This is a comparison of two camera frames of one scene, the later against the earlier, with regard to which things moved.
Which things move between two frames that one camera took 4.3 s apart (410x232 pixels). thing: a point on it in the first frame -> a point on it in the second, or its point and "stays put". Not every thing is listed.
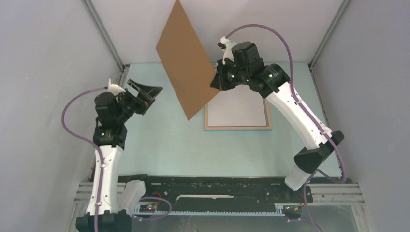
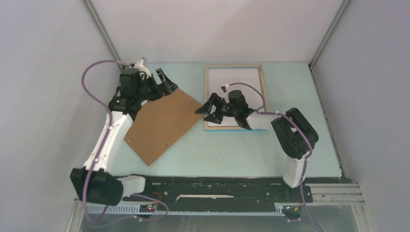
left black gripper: (143, 105) -> (167, 86)
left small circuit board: (148, 208) stays put
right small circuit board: (292, 212) stays put
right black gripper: (218, 82) -> (206, 109)
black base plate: (182, 191) stays put
